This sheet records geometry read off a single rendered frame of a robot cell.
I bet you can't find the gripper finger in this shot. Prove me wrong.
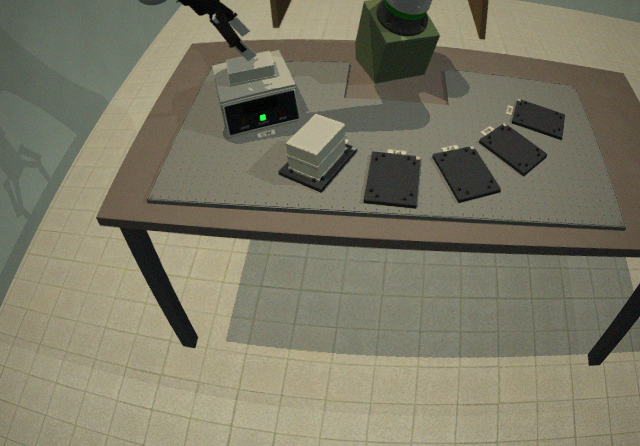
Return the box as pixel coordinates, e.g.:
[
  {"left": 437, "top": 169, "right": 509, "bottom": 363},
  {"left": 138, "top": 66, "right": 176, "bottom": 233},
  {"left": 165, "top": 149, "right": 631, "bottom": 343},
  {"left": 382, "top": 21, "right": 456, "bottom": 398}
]
[
  {"left": 209, "top": 8, "right": 256, "bottom": 61},
  {"left": 218, "top": 1, "right": 250, "bottom": 37}
]

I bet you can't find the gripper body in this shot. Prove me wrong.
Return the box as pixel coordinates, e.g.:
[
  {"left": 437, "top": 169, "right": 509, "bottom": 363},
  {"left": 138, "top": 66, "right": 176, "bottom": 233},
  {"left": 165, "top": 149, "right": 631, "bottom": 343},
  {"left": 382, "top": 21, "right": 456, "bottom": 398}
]
[{"left": 189, "top": 0, "right": 224, "bottom": 20}]

